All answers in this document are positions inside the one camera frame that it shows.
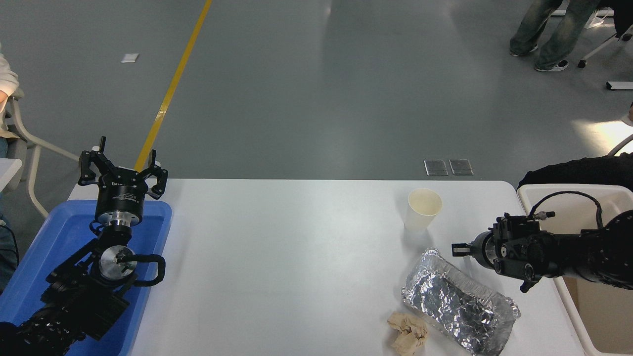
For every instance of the white floor bar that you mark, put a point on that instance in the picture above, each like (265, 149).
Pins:
(620, 85)

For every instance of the seated person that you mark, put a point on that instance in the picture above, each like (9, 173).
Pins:
(6, 79)

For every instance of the white chair frame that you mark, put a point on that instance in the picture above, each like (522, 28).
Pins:
(34, 148)

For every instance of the large pale bin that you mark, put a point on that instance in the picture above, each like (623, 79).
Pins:
(601, 316)

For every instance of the office chair with white base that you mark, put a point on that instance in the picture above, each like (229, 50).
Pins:
(624, 17)

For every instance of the metal floor outlet plate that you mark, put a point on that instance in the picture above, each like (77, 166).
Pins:
(461, 167)
(435, 167)

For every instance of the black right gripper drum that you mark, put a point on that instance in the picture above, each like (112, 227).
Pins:
(479, 249)

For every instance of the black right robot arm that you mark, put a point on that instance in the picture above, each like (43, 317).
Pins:
(544, 252)

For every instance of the white office chair base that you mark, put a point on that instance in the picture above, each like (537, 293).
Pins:
(598, 19)

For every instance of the white paper cup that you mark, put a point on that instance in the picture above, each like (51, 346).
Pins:
(420, 212)

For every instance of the yellow floor tape line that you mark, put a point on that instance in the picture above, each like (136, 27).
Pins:
(173, 84)

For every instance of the crumpled tan paper ball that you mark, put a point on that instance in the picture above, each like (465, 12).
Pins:
(408, 333)

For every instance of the standing person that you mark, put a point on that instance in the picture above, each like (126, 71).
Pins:
(556, 34)

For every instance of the crumpled foil tray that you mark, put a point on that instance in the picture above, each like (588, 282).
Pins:
(457, 301)

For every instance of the white flat panel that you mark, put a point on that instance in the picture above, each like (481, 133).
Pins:
(9, 170)

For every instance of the blue plastic tray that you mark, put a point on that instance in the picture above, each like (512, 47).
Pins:
(54, 237)

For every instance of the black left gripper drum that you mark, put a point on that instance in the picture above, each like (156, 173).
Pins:
(121, 195)

